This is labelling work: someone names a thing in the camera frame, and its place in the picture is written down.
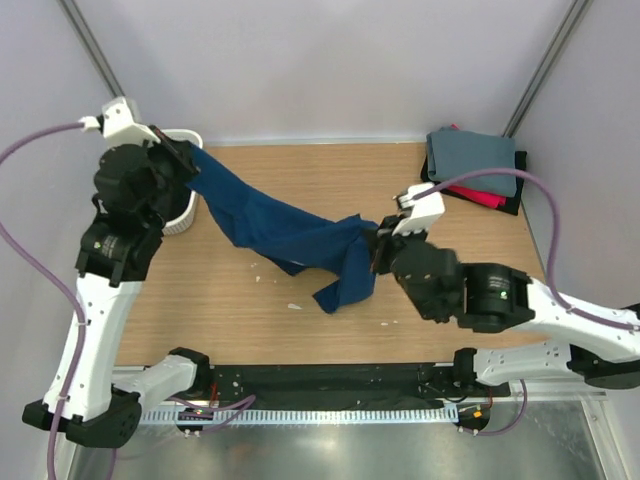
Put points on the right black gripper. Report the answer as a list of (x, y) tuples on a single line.
[(386, 242)]

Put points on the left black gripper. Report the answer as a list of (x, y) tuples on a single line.
[(178, 153)]

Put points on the blue mickey t-shirt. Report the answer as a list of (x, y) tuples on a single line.
[(293, 239)]

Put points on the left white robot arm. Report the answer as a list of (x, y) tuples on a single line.
[(83, 402)]

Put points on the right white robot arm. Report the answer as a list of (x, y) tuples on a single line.
[(586, 340)]

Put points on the white plastic laundry basket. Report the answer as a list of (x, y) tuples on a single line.
[(183, 209)]

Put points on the folded pink t-shirt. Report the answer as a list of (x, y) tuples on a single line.
[(486, 199)]

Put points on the folded grey t-shirt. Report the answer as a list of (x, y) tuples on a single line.
[(451, 152)]

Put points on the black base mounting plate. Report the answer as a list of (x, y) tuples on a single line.
[(337, 387)]

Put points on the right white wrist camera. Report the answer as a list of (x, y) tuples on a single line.
[(417, 211)]

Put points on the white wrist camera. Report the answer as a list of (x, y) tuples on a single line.
[(119, 124), (417, 211)]

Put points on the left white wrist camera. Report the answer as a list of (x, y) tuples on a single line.
[(119, 124)]

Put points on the white slotted cable duct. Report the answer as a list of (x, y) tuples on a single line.
[(177, 416)]

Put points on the aluminium frame rail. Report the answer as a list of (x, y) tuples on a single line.
[(538, 390)]

